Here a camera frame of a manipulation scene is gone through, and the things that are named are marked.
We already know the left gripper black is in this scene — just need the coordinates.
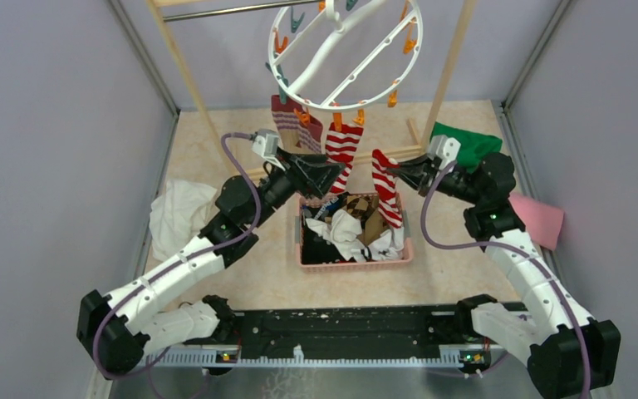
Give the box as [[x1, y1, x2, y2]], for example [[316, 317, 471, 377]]
[[248, 145, 344, 228]]

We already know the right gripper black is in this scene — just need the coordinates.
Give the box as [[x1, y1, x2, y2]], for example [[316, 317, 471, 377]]
[[387, 151, 483, 205]]

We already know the red white striped sock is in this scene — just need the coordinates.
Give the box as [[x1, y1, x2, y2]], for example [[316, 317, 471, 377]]
[[325, 122, 364, 195]]

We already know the beige purple striped sock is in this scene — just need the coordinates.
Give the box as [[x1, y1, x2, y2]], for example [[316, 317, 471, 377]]
[[298, 116, 323, 153]]

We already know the white round clip hanger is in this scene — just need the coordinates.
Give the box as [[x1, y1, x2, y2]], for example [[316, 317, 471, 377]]
[[282, 1, 411, 105]]

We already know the white black sock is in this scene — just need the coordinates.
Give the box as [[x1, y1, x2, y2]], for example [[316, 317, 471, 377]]
[[350, 227, 405, 262]]

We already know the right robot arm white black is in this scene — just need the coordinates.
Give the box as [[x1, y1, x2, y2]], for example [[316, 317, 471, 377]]
[[387, 153, 621, 398]]

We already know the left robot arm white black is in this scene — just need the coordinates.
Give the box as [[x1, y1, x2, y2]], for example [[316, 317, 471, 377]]
[[76, 150, 344, 380]]

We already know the orange clip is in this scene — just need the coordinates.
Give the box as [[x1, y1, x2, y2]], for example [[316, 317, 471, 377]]
[[352, 101, 366, 126], [293, 107, 312, 127], [331, 102, 343, 132]]

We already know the brown argyle sock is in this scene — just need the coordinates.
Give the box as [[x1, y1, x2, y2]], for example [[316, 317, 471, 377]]
[[344, 193, 389, 245]]

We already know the pink plastic basket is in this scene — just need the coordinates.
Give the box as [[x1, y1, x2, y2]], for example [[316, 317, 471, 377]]
[[294, 194, 415, 273]]

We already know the plain white sock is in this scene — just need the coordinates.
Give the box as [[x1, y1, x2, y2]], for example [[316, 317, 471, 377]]
[[305, 209, 366, 263]]

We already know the green cloth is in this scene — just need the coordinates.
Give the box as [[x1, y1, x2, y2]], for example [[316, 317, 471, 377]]
[[432, 122, 503, 172]]

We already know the black patterned sock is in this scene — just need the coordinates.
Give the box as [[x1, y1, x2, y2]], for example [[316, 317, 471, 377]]
[[300, 205, 343, 265]]

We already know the pink cloth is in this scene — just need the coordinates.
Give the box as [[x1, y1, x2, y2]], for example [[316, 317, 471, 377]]
[[509, 193, 565, 251]]

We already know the white cloth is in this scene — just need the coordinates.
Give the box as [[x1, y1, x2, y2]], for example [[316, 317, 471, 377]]
[[149, 179, 217, 261]]

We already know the metal rack rod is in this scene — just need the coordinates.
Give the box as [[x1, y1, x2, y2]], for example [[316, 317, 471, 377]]
[[163, 0, 318, 22]]

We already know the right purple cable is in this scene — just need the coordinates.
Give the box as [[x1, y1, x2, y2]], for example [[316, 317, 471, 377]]
[[420, 160, 592, 399]]

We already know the purple cable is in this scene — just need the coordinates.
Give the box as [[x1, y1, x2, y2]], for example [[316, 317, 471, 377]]
[[91, 131, 263, 399], [420, 160, 592, 399]]

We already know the wooden drying rack frame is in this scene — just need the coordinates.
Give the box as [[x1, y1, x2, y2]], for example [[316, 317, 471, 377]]
[[145, 0, 479, 191]]

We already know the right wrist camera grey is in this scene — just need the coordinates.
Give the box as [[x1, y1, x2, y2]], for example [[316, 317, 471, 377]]
[[426, 135, 461, 170]]

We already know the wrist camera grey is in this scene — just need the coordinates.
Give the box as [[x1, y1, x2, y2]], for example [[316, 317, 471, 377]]
[[426, 135, 461, 170], [252, 129, 283, 169]]

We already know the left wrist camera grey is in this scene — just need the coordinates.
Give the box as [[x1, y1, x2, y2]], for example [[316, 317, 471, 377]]
[[252, 129, 283, 169]]

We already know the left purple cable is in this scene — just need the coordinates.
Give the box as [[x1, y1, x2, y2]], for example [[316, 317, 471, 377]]
[[91, 131, 263, 399]]

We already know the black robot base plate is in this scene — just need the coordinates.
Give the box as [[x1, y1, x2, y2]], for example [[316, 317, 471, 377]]
[[181, 301, 523, 362]]

